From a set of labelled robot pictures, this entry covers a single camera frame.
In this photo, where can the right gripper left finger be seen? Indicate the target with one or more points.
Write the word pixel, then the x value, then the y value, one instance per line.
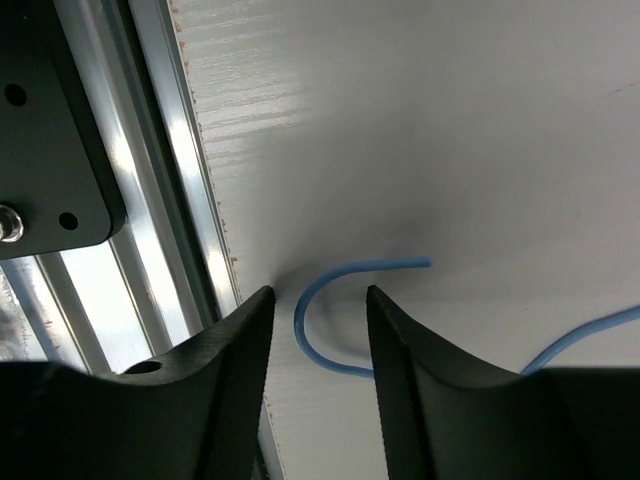
pixel 190 413

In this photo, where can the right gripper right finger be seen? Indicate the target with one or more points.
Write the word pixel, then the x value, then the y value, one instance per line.
pixel 447 414

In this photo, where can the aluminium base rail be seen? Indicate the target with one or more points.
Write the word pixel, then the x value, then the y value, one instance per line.
pixel 111 247

